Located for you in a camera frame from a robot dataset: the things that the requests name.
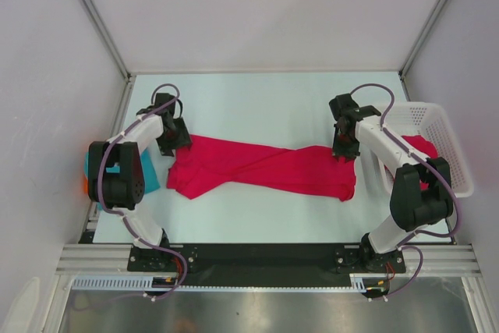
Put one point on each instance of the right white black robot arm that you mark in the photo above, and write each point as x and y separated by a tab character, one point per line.
421	193

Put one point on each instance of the white plastic perforated basket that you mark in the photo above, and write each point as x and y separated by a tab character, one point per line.
414	119

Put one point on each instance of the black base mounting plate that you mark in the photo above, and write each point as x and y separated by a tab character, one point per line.
272	265

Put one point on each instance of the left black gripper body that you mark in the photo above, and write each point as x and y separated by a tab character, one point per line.
175	138

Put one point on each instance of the folded teal t shirt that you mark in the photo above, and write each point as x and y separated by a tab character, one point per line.
150	177

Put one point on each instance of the red t shirt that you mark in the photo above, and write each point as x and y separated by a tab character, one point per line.
418	143
209	163

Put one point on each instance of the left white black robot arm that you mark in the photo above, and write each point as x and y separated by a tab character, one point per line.
141	133

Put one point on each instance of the aluminium frame rail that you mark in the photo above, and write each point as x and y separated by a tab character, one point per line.
112	259

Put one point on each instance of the folded orange t shirt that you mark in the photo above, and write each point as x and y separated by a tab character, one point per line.
85	186

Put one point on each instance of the white slotted cable duct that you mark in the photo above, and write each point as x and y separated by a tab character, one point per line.
138	283

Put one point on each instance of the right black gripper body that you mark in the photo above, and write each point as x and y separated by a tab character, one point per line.
345	145

